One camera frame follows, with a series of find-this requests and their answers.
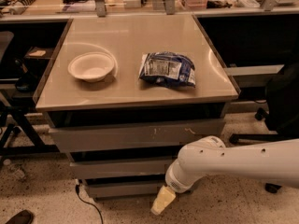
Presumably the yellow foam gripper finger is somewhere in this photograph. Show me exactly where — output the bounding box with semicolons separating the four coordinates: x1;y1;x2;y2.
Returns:
150;186;176;215

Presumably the grey drawer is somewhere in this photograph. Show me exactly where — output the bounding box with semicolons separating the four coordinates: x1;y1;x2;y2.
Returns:
85;181;164;199
50;119;225;152
70;156;173;179

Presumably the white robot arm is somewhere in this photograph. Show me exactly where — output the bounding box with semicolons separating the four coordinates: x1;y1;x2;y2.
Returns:
151;136;299;215

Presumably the grey bottom drawer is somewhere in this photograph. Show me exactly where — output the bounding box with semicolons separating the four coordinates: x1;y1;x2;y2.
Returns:
85;181;164;199

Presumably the grey top drawer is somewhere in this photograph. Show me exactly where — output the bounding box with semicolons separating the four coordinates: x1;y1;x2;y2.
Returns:
50;119;225;152

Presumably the grey drawer cabinet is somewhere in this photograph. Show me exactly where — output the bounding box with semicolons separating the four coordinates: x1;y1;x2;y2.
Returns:
36;15;238;188

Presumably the blue chip bag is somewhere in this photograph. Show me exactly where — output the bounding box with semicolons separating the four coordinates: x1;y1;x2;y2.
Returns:
139;51;195;88

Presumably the black shoe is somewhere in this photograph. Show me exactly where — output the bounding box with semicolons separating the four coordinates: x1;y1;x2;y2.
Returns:
5;210;34;224

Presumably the black office chair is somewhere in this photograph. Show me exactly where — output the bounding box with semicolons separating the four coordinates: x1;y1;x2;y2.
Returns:
229;61;299;192

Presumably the white paper bowl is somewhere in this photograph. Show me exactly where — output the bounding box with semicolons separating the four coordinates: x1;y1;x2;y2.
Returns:
68;52;115;83

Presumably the plastic water bottle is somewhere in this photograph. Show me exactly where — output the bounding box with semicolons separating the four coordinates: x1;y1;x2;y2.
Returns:
3;159;26;181

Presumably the black power cable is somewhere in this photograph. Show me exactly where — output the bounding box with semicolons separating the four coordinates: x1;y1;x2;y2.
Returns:
75;184;105;224

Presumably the black left desk frame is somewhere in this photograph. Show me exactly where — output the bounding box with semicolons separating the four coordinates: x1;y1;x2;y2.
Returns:
0;87;60;166

